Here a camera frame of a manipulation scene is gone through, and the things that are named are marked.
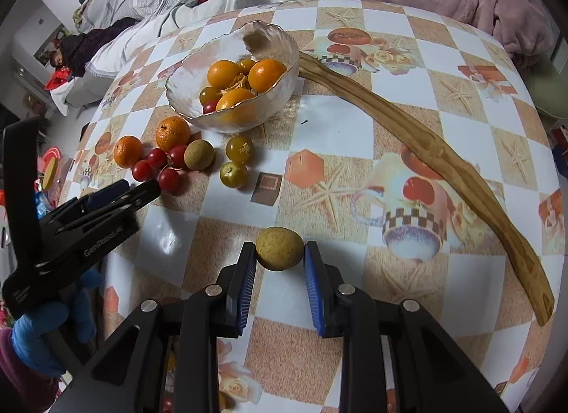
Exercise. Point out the long wooden stick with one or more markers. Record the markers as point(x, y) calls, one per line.
point(461, 175)

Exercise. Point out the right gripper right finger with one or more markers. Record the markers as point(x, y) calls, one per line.
point(322, 283)

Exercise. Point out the checkered tablecloth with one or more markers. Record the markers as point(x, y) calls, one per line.
point(326, 170)

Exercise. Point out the clear glass bowl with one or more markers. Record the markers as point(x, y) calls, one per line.
point(237, 81)

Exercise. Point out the brown longan fruit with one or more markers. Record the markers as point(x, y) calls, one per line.
point(279, 249)

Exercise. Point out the plastic jar yellow lid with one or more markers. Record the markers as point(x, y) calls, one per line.
point(54, 177)

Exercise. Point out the orange kumquat in bowl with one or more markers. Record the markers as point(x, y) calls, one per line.
point(222, 73)
point(233, 97)
point(264, 74)

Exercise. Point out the large orange mandarin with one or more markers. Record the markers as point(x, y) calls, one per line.
point(127, 151)

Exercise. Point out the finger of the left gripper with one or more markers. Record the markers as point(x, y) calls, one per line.
point(106, 195)
point(123, 208)

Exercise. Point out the yellow-green cherry tomato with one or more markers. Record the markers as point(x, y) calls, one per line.
point(240, 149)
point(233, 174)

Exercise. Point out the blue gloved hand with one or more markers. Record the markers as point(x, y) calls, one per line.
point(28, 331)

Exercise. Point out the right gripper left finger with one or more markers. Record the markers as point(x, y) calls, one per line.
point(237, 281)

